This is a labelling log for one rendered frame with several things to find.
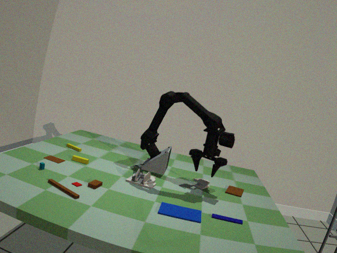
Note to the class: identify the brown block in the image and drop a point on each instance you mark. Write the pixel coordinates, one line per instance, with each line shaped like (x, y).
(95, 184)

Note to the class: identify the blue flat rectangular plate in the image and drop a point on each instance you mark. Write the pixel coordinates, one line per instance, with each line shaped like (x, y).
(180, 212)

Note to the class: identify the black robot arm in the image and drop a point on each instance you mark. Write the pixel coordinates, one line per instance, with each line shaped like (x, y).
(211, 120)

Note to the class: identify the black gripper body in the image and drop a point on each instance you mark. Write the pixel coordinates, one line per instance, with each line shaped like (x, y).
(209, 153)

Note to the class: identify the brown long bar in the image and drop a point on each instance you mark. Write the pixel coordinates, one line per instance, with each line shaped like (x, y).
(64, 189)

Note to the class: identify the dark blue flat bar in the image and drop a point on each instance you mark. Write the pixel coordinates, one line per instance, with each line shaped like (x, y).
(227, 218)

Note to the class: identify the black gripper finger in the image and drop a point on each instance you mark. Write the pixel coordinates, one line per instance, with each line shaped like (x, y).
(214, 169)
(196, 161)

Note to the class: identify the red flat tile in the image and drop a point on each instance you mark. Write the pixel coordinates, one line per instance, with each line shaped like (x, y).
(77, 184)

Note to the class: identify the small teal block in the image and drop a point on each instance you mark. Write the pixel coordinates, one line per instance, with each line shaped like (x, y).
(42, 165)

